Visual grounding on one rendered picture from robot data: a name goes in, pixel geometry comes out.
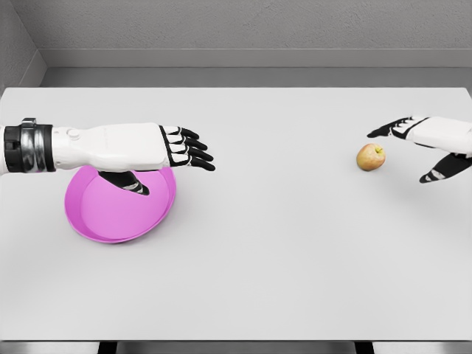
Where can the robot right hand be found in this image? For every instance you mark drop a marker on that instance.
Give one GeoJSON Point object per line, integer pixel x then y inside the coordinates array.
{"type": "Point", "coordinates": [446, 136]}

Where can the yellow-red apple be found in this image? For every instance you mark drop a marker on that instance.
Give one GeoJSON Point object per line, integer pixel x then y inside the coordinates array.
{"type": "Point", "coordinates": [370, 157]}

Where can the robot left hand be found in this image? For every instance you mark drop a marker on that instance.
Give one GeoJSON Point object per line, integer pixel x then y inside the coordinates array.
{"type": "Point", "coordinates": [129, 147]}

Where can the pink plate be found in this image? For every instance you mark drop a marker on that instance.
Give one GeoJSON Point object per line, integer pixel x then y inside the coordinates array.
{"type": "Point", "coordinates": [114, 214]}

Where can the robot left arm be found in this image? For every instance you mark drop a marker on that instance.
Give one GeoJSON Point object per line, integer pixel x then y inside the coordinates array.
{"type": "Point", "coordinates": [33, 147]}

